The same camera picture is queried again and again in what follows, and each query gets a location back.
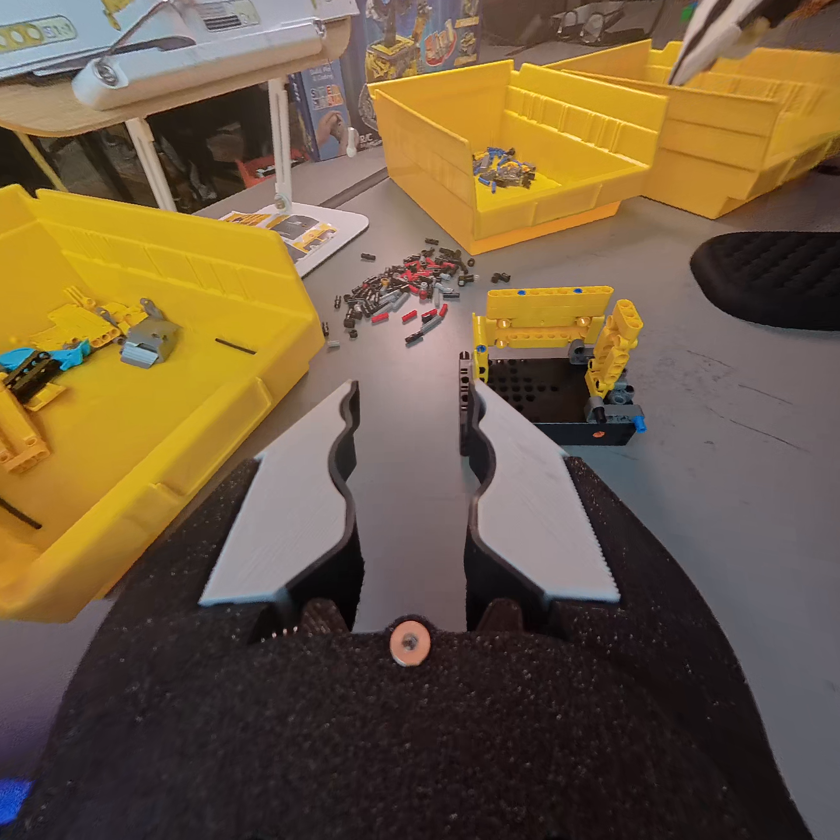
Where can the pile of lego pins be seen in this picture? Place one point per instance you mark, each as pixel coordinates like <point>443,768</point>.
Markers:
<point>407,289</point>

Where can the heap of mixed lego parts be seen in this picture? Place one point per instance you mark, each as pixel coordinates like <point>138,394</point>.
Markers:
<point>504,167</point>

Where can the lego instruction booklet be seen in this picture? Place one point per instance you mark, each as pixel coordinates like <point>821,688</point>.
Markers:
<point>295,229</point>

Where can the yellow storage bin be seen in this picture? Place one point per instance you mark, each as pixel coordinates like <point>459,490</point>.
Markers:
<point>131,426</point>
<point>426,131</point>
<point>722,144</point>

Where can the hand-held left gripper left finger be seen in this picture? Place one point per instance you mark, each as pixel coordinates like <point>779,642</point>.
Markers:
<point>282,518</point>

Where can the loose lego gear parts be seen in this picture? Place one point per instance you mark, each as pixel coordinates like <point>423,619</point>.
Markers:
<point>79,334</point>

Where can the white board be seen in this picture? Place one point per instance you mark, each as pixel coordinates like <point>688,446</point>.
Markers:
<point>341,226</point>

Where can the black padded armrest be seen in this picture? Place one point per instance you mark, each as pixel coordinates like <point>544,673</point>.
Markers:
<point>774,282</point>

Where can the yellow grey lego build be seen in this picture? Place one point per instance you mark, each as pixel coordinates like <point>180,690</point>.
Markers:
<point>544,315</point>

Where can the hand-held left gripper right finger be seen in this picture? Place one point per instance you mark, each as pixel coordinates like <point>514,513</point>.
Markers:
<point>544,518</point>

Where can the lego set box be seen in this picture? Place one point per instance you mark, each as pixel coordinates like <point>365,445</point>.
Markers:
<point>420,39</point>

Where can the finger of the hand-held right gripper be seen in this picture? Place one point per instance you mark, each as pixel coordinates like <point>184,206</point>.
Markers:
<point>722,33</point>

